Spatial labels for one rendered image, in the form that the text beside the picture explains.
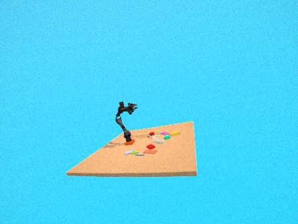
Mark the yellow block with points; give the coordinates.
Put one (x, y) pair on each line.
(175, 133)

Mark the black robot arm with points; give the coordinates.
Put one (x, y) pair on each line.
(121, 109)

